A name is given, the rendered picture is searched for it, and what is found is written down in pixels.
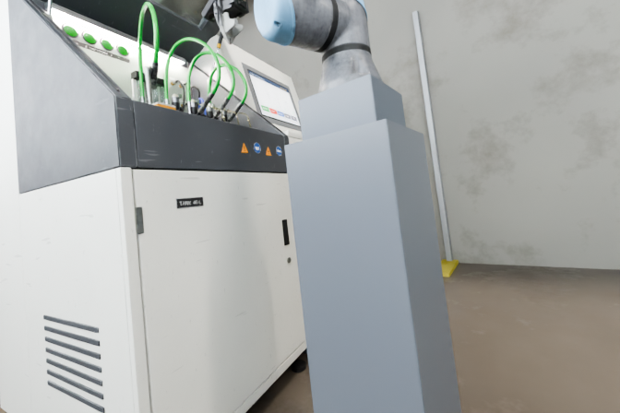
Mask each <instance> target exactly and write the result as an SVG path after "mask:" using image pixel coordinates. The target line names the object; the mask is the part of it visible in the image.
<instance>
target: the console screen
mask: <svg viewBox="0 0 620 413"><path fill-rule="evenodd" d="M241 63H242V62H241ZM242 66H243V69H244V74H245V77H246V80H247V83H248V86H249V88H250V91H251V94H252V97H253V101H254V104H255V106H256V111H257V112H258V113H259V114H260V115H262V116H263V117H264V118H266V119H267V120H268V121H269V122H271V123H272V124H277V125H280V126H284V127H287V128H291V129H294V130H297V131H301V132H302V128H301V121H300V117H299V114H298V112H297V109H296V106H295V104H294V101H293V98H292V94H291V91H290V88H289V86H287V85H285V84H283V83H281V82H279V81H278V80H276V79H274V78H272V77H269V76H267V75H265V74H264V73H262V72H260V71H258V70H256V69H255V68H253V67H251V66H249V65H246V64H244V63H242Z"/></svg>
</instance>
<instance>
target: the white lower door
mask: <svg viewBox="0 0 620 413"><path fill-rule="evenodd" d="M131 172H132V184H133V195H134V207H135V218H136V230H137V252H138V263H139V275H140V287H141V299H142V310H143V322H144V333H145V345H146V356H147V368H148V379H149V402H150V413H233V412H234V410H235V409H237V408H238V407H239V406H240V405H241V404H242V403H243V402H244V401H245V400H246V399H247V398H248V397H249V396H250V395H251V394H252V393H253V392H254V391H255V390H256V389H257V388H258V387H259V386H260V385H261V384H262V383H263V382H264V381H265V380H266V379H267V378H268V377H269V376H270V375H271V374H272V373H273V372H274V371H275V370H276V369H277V368H278V367H279V366H280V365H281V364H282V363H283V362H284V361H285V360H286V359H287V358H288V357H289V356H290V355H291V354H292V353H293V352H294V351H295V350H296V349H297V348H298V347H299V346H300V345H301V344H302V343H303V342H304V341H305V331H304V316H303V307H302V299H301V291H300V282H299V273H298V265H297V256H296V248H295V239H294V231H293V223H292V207H291V199H290V190H289V182H288V173H260V172H226V171H158V170H132V171H131Z"/></svg>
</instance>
